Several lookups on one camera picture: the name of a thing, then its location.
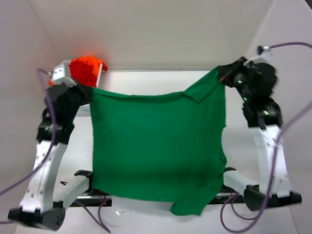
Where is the green t shirt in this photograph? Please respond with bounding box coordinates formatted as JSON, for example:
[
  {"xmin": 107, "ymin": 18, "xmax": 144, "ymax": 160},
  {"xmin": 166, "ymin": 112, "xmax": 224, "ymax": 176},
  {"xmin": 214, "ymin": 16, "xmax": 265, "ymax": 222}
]
[{"xmin": 90, "ymin": 68, "xmax": 227, "ymax": 216}]

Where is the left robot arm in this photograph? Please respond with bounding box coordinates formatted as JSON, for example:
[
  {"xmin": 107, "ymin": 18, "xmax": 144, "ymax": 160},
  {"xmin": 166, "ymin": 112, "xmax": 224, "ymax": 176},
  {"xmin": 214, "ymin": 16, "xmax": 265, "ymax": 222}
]
[{"xmin": 8, "ymin": 84, "xmax": 93, "ymax": 231}]

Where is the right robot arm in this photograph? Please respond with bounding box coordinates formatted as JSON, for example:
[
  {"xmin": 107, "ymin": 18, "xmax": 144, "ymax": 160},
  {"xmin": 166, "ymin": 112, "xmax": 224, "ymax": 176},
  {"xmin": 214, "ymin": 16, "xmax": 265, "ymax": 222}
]
[{"xmin": 217, "ymin": 57, "xmax": 302, "ymax": 211}]

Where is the white plastic basket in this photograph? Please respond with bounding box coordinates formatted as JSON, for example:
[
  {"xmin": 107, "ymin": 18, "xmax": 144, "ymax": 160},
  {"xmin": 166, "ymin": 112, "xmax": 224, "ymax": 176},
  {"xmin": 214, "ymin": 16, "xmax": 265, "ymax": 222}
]
[{"xmin": 60, "ymin": 60, "xmax": 103, "ymax": 117}]

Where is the red t shirt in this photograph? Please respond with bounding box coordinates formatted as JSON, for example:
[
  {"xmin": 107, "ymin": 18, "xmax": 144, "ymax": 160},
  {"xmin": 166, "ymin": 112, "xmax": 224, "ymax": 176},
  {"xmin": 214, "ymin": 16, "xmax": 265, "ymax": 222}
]
[{"xmin": 69, "ymin": 60, "xmax": 97, "ymax": 87}]

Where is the orange t shirt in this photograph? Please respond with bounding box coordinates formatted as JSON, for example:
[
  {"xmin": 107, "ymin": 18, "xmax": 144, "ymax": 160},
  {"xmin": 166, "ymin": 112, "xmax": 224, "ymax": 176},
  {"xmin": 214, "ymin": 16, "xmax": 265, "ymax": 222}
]
[{"xmin": 48, "ymin": 56, "xmax": 109, "ymax": 86}]

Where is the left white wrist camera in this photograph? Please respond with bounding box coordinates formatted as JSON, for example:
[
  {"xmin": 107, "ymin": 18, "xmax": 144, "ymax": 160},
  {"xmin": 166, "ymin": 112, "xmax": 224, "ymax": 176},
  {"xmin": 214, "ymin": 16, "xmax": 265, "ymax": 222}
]
[{"xmin": 51, "ymin": 64, "xmax": 76, "ymax": 87}]

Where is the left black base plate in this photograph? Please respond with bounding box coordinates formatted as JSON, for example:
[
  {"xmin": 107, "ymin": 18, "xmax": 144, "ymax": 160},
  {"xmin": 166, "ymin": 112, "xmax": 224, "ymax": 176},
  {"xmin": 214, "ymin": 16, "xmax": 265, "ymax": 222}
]
[{"xmin": 70, "ymin": 189, "xmax": 112, "ymax": 207}]

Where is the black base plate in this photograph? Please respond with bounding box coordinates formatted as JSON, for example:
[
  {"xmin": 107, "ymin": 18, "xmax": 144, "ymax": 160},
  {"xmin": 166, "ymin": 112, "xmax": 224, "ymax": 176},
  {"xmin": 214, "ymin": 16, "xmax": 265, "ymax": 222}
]
[
  {"xmin": 70, "ymin": 189, "xmax": 112, "ymax": 207},
  {"xmin": 209, "ymin": 185, "xmax": 237, "ymax": 205}
]

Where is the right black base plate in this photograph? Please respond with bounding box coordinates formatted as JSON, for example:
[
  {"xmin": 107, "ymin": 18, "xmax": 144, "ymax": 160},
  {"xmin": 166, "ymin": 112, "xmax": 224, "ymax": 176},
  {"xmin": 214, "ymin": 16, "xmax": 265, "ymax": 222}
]
[{"xmin": 209, "ymin": 185, "xmax": 237, "ymax": 205}]

